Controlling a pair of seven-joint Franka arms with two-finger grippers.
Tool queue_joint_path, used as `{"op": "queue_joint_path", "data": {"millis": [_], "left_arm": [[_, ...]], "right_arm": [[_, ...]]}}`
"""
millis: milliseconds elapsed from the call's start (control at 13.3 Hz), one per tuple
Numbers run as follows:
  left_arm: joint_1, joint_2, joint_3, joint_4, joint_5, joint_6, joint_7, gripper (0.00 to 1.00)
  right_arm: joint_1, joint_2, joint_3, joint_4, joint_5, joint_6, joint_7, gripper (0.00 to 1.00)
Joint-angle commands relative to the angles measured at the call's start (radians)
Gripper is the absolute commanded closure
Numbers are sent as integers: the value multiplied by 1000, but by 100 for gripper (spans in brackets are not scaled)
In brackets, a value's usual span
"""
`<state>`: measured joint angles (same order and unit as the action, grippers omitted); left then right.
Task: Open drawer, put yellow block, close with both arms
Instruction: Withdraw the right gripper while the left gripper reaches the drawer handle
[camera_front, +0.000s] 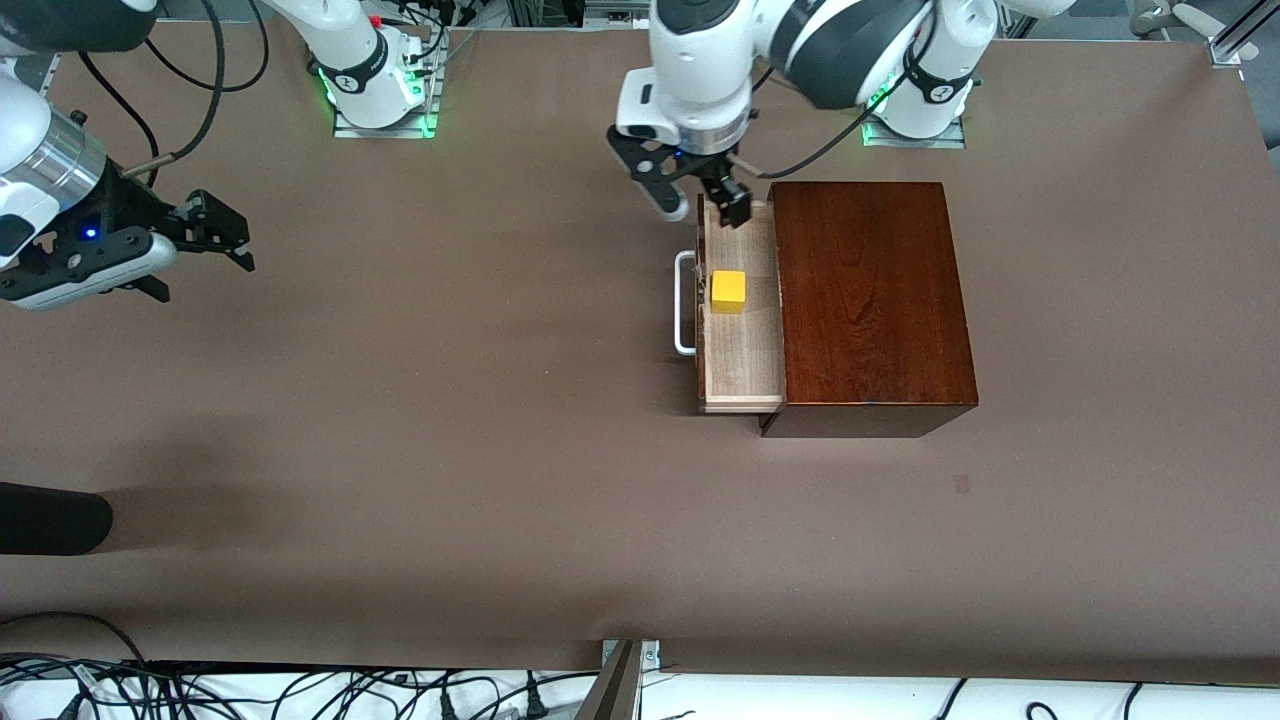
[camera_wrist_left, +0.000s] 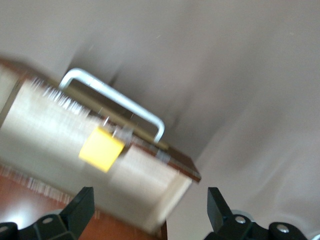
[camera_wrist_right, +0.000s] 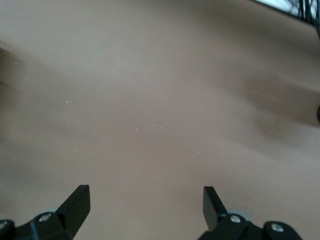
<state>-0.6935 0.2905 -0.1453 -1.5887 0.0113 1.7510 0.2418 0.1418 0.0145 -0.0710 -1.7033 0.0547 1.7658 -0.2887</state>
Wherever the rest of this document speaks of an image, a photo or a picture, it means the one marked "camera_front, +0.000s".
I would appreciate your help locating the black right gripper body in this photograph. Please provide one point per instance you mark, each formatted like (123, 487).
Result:
(133, 207)

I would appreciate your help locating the yellow cube block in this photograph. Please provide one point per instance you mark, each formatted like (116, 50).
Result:
(728, 290)

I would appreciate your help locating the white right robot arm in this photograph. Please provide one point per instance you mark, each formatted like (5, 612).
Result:
(355, 50)

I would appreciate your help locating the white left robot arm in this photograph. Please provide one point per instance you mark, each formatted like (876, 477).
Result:
(700, 60)

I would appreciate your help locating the dark wooden box casing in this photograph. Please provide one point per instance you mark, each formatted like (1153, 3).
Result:
(870, 290)

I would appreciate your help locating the black cylinder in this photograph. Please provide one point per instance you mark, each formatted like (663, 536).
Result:
(50, 520)

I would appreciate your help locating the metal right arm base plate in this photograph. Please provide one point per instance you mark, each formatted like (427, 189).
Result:
(400, 132)

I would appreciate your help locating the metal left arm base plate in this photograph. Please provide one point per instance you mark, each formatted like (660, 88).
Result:
(950, 142)

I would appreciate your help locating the aluminium post with bracket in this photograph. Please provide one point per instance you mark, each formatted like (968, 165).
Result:
(620, 690)

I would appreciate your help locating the silver corner bracket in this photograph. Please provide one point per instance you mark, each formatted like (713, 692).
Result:
(1228, 50)

